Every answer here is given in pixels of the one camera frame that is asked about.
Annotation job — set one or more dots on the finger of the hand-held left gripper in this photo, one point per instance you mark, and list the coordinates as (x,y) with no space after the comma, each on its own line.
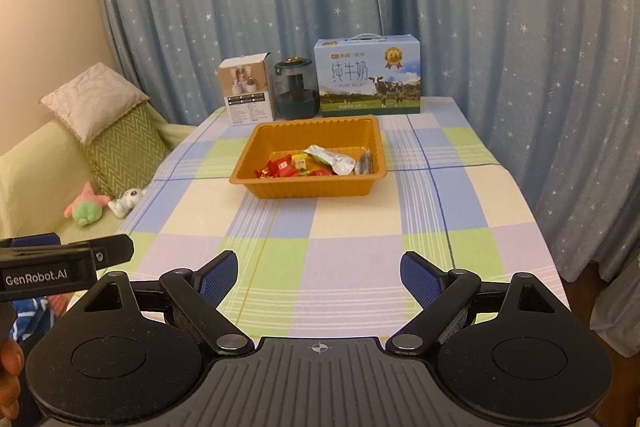
(35,240)
(112,251)

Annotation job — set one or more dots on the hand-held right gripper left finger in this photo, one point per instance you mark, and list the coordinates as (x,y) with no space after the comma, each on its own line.
(220,277)

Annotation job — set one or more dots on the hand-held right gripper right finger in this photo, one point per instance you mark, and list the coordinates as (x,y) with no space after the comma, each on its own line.
(420,279)

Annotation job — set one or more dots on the small dark red candy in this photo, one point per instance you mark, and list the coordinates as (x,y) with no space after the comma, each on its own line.
(261,173)

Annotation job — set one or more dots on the orange plastic tray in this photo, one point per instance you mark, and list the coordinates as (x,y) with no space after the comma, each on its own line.
(300,189)

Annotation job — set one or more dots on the red snack packet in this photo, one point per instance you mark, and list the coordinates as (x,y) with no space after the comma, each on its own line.
(280,168)
(320,172)

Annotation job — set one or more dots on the yellow candy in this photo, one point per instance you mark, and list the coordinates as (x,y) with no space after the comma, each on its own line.
(300,162)

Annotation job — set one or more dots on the white and green pouch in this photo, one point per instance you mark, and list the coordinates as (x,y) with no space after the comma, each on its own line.
(332,159)

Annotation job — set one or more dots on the person's left hand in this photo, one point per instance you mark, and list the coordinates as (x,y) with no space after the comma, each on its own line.
(10,367)

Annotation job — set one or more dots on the pink striped cloth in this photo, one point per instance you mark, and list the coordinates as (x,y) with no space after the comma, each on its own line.
(60,304)

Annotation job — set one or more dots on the pink and green plush toy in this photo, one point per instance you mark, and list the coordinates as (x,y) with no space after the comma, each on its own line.
(87,212)

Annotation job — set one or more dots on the blue striped cloth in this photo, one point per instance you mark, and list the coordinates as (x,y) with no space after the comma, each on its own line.
(32,319)

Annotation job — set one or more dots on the white rabbit plush toy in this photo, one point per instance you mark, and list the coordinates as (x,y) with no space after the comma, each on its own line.
(127,202)

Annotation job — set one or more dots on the green chevron cushion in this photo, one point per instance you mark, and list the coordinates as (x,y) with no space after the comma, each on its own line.
(30,167)

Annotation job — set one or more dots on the checked tablecloth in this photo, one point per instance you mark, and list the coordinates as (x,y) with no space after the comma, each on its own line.
(350,247)

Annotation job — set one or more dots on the green zigzag cushion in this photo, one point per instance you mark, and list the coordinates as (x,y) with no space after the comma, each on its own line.
(125,147)

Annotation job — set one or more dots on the white product box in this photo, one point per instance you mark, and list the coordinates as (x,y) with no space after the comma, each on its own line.
(250,107)

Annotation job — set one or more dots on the dark green glass jar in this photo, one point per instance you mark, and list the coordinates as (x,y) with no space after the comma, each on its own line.
(297,104)

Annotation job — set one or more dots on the light blue lace-trimmed cloth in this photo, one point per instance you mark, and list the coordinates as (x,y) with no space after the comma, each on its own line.
(620,307)

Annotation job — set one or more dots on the blue milk carton box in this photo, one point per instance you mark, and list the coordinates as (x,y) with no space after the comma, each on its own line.
(350,57)

